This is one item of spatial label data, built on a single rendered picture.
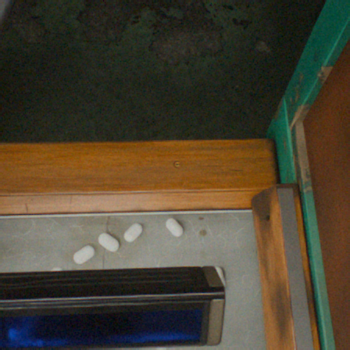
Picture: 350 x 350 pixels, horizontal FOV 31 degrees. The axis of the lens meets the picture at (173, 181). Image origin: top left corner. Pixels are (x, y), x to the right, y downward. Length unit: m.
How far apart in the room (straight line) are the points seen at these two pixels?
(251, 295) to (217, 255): 0.08
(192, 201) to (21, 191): 0.27
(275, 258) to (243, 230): 0.13
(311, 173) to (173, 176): 0.23
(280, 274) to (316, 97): 0.25
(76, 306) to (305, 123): 0.48
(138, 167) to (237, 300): 0.26
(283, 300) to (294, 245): 0.08
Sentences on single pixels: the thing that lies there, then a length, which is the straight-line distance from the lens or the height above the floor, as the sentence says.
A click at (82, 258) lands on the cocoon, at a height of 0.76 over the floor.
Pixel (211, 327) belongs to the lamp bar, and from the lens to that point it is 0.63.
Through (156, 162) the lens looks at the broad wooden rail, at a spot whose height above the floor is 0.76.
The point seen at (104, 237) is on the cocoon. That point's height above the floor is 0.76.
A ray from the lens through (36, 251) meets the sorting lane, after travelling 1.00.
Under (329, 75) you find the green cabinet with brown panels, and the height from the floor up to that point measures 1.01.
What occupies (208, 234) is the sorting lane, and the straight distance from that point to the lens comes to 1.00.
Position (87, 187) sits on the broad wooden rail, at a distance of 1.00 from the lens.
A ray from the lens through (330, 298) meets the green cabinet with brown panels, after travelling 0.86.
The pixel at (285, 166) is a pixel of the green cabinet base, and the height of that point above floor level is 0.80.
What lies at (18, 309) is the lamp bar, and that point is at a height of 1.11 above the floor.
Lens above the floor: 1.69
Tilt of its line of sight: 68 degrees down
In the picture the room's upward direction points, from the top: 10 degrees clockwise
